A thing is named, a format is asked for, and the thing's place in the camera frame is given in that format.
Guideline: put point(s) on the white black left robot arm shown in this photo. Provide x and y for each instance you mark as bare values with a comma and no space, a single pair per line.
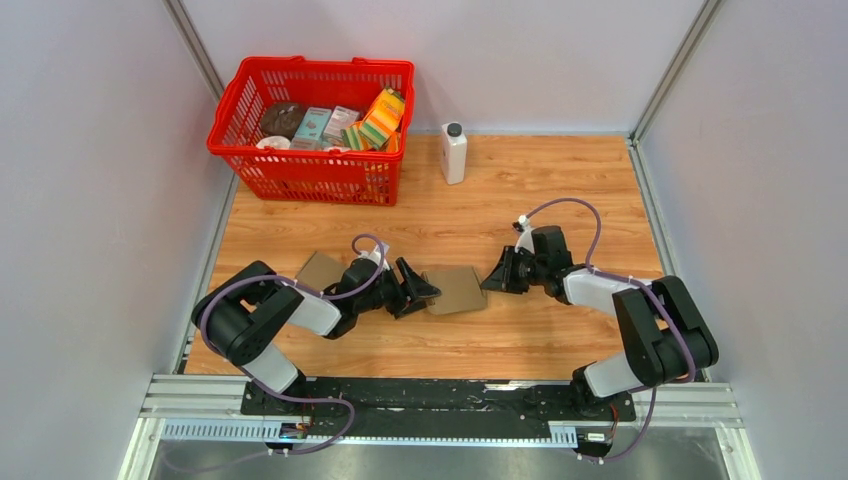
241,318

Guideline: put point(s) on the red plastic shopping basket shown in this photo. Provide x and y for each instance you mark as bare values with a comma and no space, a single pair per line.
349,177

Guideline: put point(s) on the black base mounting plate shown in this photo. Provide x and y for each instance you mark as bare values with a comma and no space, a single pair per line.
435,408

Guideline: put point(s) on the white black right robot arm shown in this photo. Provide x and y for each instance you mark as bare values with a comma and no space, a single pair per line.
664,335

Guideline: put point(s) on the white bottle black cap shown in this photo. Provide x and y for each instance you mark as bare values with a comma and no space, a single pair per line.
454,152

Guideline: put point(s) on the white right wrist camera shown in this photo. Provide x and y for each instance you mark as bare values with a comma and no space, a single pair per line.
523,229

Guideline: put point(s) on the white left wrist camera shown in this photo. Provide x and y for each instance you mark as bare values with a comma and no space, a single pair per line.
378,255

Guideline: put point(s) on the white round lid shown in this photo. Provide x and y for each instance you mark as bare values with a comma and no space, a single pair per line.
275,142

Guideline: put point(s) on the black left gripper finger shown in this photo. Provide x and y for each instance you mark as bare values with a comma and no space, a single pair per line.
417,301
413,283

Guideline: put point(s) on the grey pink snack box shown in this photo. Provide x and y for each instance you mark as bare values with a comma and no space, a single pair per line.
340,119

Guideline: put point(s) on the aluminium frame rail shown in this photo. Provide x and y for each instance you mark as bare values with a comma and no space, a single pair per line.
207,408

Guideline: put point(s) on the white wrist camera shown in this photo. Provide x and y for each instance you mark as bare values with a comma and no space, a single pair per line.
523,229
378,255

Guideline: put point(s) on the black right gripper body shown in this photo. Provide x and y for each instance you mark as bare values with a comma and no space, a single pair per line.
539,267

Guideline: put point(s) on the brown cardboard box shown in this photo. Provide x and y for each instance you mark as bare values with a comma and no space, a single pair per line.
320,271

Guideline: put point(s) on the teal snack box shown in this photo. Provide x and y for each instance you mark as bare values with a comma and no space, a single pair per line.
308,135

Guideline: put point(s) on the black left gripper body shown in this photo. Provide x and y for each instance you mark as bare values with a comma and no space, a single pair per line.
389,293

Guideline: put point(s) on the green striped packet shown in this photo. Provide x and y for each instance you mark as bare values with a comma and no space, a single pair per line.
354,139

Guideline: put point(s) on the brown round bag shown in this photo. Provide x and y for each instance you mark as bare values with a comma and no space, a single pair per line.
282,119

